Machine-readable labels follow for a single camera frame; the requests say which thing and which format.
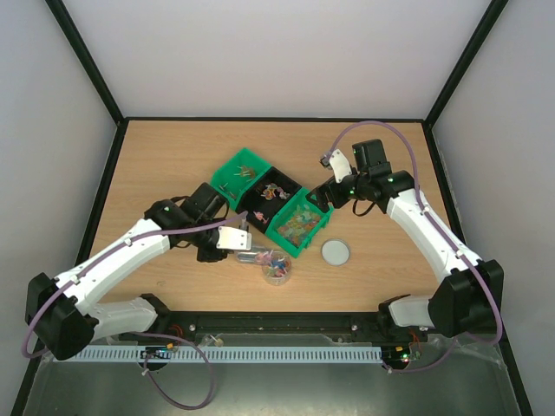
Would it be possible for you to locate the black bin of lollipops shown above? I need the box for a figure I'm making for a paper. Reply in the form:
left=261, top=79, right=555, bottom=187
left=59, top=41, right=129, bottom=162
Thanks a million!
left=236, top=167, right=302, bottom=234

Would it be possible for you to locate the metal scoop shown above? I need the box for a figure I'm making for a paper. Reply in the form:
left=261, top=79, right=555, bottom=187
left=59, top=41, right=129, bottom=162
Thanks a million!
left=236, top=250, right=271, bottom=266

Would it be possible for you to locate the purple cable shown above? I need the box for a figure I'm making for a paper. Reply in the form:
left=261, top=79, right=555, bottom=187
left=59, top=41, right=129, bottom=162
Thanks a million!
left=322, top=120, right=504, bottom=376
left=21, top=211, right=249, bottom=409

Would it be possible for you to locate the white jar lid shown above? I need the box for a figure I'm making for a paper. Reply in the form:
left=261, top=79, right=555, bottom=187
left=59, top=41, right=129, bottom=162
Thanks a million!
left=321, top=239, right=350, bottom=266

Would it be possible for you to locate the green bin of mixed candies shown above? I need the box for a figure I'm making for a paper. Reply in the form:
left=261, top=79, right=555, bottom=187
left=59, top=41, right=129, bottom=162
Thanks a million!
left=210, top=147, right=271, bottom=213

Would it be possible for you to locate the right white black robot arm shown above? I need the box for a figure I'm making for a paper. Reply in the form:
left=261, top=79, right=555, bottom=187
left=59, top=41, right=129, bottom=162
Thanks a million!
left=307, top=140, right=504, bottom=340

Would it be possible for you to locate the clear plastic jar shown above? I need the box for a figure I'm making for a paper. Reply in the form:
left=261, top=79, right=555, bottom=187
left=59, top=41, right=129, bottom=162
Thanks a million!
left=261, top=250, right=292, bottom=286

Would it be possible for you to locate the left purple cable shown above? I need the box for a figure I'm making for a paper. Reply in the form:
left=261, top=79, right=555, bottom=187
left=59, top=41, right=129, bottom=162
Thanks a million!
left=21, top=211, right=249, bottom=409

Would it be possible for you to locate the black aluminium frame rail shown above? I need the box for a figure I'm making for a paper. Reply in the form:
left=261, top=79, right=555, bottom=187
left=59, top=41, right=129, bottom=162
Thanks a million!
left=42, top=309, right=504, bottom=343

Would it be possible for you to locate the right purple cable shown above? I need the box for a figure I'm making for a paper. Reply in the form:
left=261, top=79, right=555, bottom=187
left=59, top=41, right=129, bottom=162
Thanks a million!
left=322, top=120, right=504, bottom=376

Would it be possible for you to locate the slotted grey cable duct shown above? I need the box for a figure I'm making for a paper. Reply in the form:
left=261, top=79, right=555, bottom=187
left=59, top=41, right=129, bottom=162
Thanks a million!
left=69, top=345, right=382, bottom=364

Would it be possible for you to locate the green bin of gummy candies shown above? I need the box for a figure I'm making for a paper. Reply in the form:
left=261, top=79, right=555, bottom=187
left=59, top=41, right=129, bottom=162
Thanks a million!
left=265, top=187, right=334, bottom=258

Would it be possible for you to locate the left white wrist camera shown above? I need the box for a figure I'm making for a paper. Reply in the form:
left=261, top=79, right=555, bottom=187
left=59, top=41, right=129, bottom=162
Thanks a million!
left=216, top=226, right=252, bottom=250

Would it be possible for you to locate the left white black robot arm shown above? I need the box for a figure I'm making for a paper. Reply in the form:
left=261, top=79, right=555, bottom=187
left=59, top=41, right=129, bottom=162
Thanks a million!
left=25, top=183, right=230, bottom=361

